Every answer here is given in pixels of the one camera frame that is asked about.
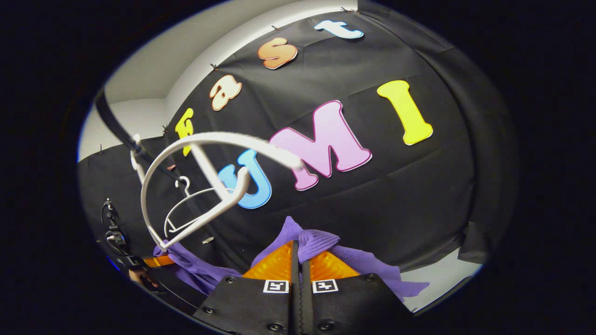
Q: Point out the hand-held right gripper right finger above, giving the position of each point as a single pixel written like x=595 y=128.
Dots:
x=354 y=302

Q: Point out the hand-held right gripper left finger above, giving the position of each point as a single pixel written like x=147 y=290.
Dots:
x=247 y=302

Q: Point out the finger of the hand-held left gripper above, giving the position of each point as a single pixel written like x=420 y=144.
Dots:
x=174 y=284

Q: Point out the white plastic clothes hanger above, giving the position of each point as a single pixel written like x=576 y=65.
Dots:
x=223 y=136
x=188 y=186

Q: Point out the black metal clothes rack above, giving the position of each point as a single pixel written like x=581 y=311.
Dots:
x=114 y=121

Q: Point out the silver spring clip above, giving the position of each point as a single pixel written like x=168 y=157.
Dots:
x=208 y=240

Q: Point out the copper spring clip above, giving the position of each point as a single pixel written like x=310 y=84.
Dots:
x=171 y=166

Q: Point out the black backdrop cloth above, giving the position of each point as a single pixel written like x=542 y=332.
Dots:
x=372 y=209

